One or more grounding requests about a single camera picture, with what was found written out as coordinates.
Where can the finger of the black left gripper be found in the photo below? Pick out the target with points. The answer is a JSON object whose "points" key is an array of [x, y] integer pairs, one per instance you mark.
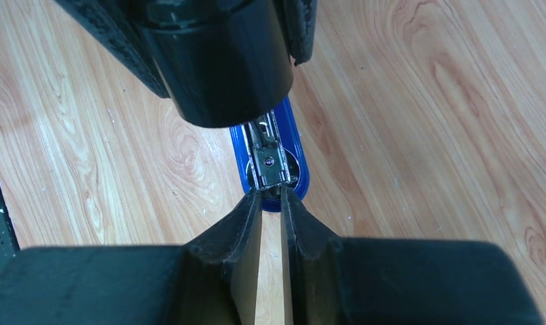
{"points": [[298, 22], [106, 22]]}

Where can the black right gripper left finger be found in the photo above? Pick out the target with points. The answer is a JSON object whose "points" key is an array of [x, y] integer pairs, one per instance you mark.
{"points": [[210, 280]]}

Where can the blue stapler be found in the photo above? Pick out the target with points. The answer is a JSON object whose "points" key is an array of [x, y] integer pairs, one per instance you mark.
{"points": [[269, 154]]}

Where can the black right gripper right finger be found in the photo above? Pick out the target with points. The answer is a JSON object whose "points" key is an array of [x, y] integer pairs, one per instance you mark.
{"points": [[329, 279]]}

